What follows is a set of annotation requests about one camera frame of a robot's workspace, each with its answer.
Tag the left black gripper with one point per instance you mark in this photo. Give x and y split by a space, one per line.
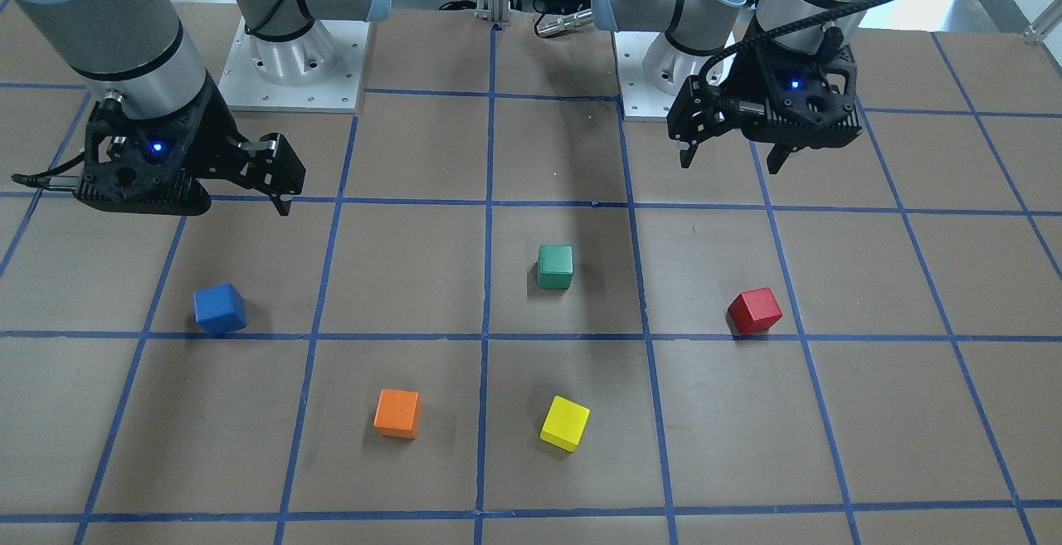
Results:
741 79

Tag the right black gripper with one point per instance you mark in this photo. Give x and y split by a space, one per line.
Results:
212 132

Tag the red wooden block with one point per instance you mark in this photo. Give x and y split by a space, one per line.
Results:
755 311

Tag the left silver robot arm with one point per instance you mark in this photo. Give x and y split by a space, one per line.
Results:
721 29

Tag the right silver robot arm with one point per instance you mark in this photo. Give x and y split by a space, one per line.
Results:
140 52

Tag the blue wooden block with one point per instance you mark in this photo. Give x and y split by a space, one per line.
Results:
219 309

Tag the green wooden block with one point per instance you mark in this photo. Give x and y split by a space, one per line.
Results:
555 267

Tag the orange wooden block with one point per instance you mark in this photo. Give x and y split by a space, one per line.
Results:
398 413

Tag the yellow wooden block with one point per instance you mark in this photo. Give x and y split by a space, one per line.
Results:
564 424

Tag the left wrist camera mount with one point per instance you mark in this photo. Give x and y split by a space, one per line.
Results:
808 103

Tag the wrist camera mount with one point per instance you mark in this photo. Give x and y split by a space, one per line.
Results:
808 103
139 166

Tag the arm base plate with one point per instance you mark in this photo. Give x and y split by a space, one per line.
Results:
320 72
639 72

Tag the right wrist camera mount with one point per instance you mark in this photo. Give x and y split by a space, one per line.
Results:
139 166

